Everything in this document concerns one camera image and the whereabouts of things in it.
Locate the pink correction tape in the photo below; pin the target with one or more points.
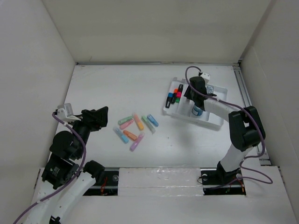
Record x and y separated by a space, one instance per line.
126 124

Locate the blue cap black highlighter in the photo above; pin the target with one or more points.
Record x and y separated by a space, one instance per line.
169 100

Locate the yellow pastel highlighter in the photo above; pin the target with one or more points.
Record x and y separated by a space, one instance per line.
138 121

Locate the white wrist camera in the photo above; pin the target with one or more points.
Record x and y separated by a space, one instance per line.
205 76
65 113

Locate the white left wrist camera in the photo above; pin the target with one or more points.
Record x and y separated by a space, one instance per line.
65 113

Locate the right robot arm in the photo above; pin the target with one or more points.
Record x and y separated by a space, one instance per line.
245 128

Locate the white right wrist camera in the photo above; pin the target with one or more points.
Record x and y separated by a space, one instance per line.
205 76

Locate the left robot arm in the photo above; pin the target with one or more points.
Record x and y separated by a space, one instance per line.
67 176

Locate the white compartment organizer tray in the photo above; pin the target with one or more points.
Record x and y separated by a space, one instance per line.
183 109

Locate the purple cap pastel highlighter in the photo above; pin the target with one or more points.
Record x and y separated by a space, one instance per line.
137 141

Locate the green cap pastel highlighter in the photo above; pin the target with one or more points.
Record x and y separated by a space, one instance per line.
148 124

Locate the aluminium frame rail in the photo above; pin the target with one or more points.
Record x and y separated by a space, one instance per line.
254 119

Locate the green correction tape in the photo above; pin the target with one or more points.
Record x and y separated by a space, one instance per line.
124 120

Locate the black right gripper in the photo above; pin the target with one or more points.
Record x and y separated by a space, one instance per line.
187 93

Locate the blue correction tape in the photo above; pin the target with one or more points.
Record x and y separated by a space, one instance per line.
152 120

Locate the blue cap pastel highlighter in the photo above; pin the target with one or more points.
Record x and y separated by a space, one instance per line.
121 135

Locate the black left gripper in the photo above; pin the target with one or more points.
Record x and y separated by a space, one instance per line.
96 119

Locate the pink cap black highlighter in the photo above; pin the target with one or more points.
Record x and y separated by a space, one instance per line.
180 89

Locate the orange correction tape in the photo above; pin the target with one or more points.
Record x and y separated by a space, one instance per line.
130 135

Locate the orange cap black highlighter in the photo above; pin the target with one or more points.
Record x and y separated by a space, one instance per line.
175 93

